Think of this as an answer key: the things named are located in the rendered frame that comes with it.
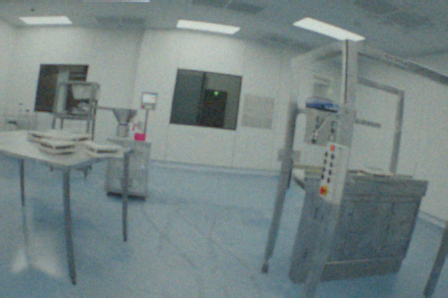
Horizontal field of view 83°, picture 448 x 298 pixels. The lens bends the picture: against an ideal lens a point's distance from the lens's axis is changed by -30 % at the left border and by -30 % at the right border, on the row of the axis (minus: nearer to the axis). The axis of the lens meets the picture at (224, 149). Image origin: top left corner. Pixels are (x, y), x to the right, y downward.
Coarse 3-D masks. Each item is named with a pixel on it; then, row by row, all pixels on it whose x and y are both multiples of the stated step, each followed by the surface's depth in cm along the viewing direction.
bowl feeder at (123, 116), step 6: (114, 108) 429; (120, 108) 455; (126, 108) 460; (114, 114) 433; (120, 114) 427; (126, 114) 428; (132, 114) 433; (120, 120) 433; (126, 120) 435; (120, 126) 436; (126, 126) 439; (120, 132) 436; (126, 132) 441
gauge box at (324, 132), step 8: (312, 120) 216; (328, 120) 218; (336, 120) 218; (312, 128) 217; (320, 128) 218; (328, 128) 218; (336, 128) 219; (304, 136) 227; (312, 136) 218; (320, 136) 218; (328, 136) 219; (336, 136) 220; (312, 144) 218; (320, 144) 219
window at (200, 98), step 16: (176, 80) 697; (192, 80) 705; (208, 80) 712; (224, 80) 719; (240, 80) 727; (176, 96) 702; (192, 96) 710; (208, 96) 717; (224, 96) 724; (176, 112) 707; (192, 112) 714; (208, 112) 721; (224, 112) 729; (224, 128) 733
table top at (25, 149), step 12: (0, 132) 255; (12, 132) 272; (24, 132) 282; (0, 144) 196; (12, 144) 205; (24, 144) 214; (36, 144) 224; (84, 144) 261; (12, 156) 180; (24, 156) 178; (36, 156) 180; (48, 156) 187; (60, 156) 194; (72, 156) 201; (84, 156) 209; (60, 168) 174; (72, 168) 178
